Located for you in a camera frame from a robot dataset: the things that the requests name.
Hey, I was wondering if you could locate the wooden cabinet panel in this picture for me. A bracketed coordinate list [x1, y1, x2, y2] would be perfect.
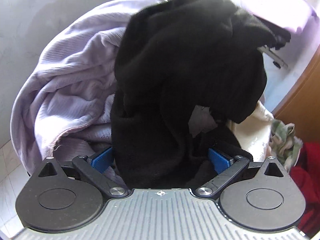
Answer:
[272, 52, 320, 143]

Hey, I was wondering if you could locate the red garment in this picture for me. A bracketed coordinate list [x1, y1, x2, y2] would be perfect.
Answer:
[290, 141, 320, 233]

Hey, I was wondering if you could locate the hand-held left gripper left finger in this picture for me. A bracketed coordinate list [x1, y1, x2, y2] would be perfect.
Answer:
[37, 147, 128, 197]

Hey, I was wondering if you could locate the exercise bike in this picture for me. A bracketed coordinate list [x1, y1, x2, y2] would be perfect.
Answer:
[257, 45, 288, 69]

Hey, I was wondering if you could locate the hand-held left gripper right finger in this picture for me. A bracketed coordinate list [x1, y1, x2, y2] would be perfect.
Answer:
[196, 148, 285, 197]

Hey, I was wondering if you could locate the green floral cloth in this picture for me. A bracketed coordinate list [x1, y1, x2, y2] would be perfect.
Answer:
[270, 119, 303, 172]

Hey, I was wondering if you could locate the cream garment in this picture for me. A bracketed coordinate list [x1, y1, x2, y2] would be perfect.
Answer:
[195, 100, 274, 160]

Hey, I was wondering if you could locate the black garment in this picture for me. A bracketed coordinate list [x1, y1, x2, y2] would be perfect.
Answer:
[110, 0, 292, 189]

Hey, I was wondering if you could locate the lavender fleece pajama top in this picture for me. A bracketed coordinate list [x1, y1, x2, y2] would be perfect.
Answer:
[10, 0, 175, 183]

